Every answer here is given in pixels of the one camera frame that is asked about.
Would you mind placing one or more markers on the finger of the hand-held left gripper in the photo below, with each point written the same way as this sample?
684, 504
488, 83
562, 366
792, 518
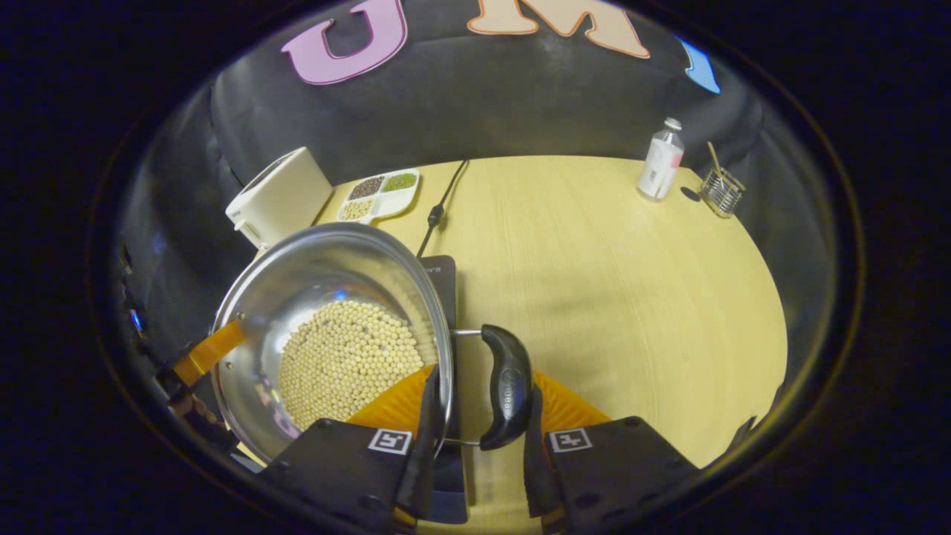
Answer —
208, 353

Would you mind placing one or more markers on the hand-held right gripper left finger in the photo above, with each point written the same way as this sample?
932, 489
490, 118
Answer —
423, 468

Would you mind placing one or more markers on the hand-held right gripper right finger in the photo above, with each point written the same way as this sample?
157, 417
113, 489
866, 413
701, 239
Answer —
536, 475

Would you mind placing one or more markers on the pile of yellow soybeans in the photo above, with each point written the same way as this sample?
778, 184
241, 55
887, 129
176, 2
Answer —
349, 364

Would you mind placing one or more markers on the black induction cooktop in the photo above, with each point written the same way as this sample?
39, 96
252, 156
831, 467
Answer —
444, 282

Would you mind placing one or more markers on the white toaster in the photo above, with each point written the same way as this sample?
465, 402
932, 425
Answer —
278, 197

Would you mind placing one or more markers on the white divided bean dish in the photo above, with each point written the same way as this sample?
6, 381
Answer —
379, 195

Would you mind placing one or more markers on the small dark lid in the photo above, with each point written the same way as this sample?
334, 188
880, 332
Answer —
689, 195

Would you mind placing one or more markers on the clear plastic bottle white label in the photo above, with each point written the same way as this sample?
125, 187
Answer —
660, 163

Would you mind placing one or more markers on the glass beaker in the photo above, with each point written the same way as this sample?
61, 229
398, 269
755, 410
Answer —
722, 195

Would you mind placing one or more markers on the wooden stirring stick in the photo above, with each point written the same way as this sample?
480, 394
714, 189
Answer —
715, 160

